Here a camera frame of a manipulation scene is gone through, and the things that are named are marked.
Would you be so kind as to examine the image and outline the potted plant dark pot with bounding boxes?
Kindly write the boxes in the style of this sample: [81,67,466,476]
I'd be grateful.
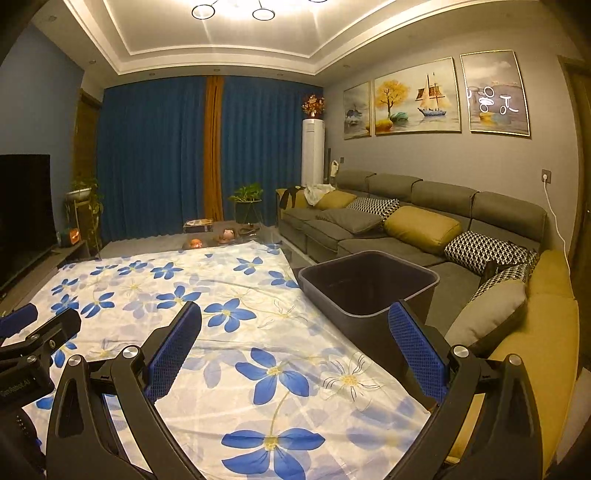
[228,183,265,224]

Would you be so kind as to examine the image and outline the blue floral tablecloth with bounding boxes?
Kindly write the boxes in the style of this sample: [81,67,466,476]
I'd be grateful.
[0,242,439,480]

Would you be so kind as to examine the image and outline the dark grey trash bin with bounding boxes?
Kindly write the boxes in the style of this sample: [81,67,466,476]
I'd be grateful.
[298,250,441,384]

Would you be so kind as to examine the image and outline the white charging cable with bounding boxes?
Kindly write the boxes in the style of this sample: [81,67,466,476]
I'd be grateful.
[544,178,571,259]

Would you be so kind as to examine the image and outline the grey yellow corner sofa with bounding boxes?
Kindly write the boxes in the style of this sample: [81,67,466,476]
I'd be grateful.
[276,168,580,476]

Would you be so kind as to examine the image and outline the small framed painting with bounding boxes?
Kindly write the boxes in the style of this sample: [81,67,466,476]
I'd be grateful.
[343,82,374,140]

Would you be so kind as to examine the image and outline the black television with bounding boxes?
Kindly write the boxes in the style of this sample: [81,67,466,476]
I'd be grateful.
[0,154,51,291]

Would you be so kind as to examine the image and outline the blue curtain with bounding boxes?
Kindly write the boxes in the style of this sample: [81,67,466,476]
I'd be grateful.
[100,76,213,243]
[222,78,324,227]

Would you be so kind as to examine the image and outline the framed abstract painting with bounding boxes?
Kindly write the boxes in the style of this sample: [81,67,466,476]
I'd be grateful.
[459,50,532,138]

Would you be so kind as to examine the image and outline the glass coffee table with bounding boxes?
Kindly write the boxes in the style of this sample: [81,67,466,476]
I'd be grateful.
[178,220,282,252]

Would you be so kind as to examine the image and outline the large yellow cushion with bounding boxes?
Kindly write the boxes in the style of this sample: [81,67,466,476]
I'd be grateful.
[383,205,463,256]

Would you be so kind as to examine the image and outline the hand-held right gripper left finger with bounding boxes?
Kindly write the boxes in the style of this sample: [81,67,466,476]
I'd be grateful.
[46,300,204,480]

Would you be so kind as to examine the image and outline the black jacket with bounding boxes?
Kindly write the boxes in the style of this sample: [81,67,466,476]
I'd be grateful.
[276,187,308,210]

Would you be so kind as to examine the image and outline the television cabinet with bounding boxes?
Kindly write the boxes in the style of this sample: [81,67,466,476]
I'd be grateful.
[0,240,100,296]

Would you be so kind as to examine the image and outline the ring ceiling lamp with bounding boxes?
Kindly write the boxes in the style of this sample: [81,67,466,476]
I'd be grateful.
[191,0,328,21]

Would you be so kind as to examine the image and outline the large grey cushion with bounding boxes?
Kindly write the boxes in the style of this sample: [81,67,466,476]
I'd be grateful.
[443,277,528,357]

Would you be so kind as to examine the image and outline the orange curtain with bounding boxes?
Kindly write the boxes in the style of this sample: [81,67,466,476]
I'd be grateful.
[203,75,225,221]

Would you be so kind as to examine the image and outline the tree and ship painting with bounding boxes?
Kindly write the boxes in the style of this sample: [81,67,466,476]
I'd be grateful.
[373,60,462,137]

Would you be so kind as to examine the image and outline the houndstooth patterned cushion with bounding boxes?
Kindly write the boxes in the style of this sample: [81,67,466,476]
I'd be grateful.
[471,263,532,301]

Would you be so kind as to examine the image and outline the small yellow cushion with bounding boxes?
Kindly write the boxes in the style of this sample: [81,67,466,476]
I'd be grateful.
[316,190,358,211]

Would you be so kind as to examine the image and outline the black white patterned cushion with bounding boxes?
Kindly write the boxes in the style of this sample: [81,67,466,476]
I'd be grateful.
[444,230,539,274]
[346,197,400,219]

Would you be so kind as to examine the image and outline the wooden door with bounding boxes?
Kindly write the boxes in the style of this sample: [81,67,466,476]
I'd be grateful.
[76,88,103,183]

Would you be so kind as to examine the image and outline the golden flower ornament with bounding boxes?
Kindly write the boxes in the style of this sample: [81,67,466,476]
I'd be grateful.
[301,93,326,120]

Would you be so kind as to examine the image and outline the potted plant on stand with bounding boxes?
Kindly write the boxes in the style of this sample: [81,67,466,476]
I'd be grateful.
[65,178,105,250]

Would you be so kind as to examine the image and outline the white clothes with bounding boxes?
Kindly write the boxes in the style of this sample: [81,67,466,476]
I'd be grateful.
[305,183,335,206]

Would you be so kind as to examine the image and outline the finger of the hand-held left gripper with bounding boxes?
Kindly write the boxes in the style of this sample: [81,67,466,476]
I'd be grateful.
[0,303,38,341]
[0,307,81,381]

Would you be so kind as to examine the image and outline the white standing air conditioner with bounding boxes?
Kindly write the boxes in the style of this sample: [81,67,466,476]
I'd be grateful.
[301,119,326,185]

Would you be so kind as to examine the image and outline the flat grey cushion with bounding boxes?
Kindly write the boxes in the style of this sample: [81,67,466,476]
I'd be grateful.
[315,208,385,234]

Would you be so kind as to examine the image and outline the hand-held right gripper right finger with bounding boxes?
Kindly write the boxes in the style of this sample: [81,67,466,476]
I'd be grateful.
[387,301,544,480]

